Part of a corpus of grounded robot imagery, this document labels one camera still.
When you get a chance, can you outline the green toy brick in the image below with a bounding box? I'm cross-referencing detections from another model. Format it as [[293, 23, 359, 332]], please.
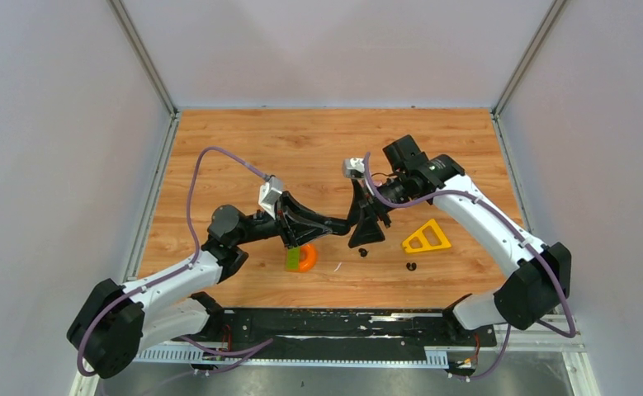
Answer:
[[285, 247, 301, 272]]

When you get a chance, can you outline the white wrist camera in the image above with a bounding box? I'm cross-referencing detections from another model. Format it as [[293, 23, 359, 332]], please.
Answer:
[[258, 176, 284, 218], [343, 158, 365, 180]]

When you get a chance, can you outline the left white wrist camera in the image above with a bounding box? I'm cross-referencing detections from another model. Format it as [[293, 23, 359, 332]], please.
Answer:
[[258, 176, 284, 218]]

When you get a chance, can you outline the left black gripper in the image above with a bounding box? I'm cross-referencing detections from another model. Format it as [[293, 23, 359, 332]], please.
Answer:
[[234, 191, 333, 250]]

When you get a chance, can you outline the yellow triangle block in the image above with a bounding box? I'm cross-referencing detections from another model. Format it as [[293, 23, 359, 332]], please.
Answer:
[[401, 219, 452, 254]]

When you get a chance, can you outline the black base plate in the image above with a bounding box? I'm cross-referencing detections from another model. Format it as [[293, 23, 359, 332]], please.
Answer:
[[190, 308, 497, 361]]

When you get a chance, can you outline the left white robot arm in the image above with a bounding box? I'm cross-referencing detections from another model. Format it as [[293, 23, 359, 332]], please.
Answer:
[[67, 190, 360, 379]]

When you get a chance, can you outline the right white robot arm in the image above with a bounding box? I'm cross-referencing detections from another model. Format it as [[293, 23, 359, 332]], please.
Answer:
[[343, 135, 572, 345]]

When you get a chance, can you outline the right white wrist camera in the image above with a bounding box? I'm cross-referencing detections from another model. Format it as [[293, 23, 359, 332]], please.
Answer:
[[343, 158, 365, 180]]

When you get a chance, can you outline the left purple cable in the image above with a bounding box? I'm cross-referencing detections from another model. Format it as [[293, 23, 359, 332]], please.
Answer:
[[76, 146, 273, 378]]

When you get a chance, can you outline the slotted cable duct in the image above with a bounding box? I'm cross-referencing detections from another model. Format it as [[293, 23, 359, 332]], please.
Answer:
[[132, 342, 450, 369]]

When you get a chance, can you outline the orange half ring block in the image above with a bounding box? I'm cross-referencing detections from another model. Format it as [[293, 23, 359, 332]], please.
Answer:
[[298, 243, 319, 272]]

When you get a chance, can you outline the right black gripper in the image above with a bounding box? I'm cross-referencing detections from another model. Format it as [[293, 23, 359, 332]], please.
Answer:
[[344, 172, 415, 248]]

